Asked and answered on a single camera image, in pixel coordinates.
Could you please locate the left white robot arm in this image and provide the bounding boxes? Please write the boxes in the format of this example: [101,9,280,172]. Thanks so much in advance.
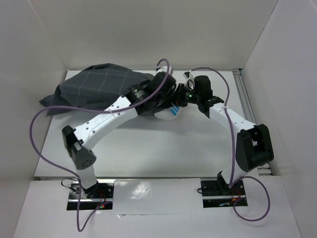
[62,72,176,198]

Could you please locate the dark grey checked pillowcase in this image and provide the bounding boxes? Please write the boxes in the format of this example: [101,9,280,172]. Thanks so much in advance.
[39,63,154,111]

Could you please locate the aluminium rail frame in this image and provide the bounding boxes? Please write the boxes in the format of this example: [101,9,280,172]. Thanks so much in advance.
[232,69,273,176]

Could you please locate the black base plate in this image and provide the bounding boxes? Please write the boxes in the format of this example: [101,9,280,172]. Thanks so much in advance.
[197,178,248,208]
[65,179,114,211]

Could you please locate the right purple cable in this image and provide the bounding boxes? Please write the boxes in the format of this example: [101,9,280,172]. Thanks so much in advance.
[184,67,270,221]

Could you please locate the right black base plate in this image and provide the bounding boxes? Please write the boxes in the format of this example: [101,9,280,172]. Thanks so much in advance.
[197,178,248,208]

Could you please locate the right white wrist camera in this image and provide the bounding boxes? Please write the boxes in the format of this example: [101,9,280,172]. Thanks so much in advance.
[183,71,195,90]

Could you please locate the white pillow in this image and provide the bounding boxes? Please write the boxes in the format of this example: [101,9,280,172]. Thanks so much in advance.
[154,105,180,121]

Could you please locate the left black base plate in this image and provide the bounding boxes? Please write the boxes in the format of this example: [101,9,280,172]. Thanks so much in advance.
[65,179,114,211]

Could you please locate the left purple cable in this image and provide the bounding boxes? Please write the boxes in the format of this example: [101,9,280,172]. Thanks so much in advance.
[29,58,173,233]

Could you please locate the purple cable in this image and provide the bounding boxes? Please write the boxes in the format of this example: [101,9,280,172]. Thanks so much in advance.
[29,58,173,233]
[184,67,270,221]

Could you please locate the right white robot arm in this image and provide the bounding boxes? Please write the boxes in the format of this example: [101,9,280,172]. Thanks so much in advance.
[173,72,274,194]

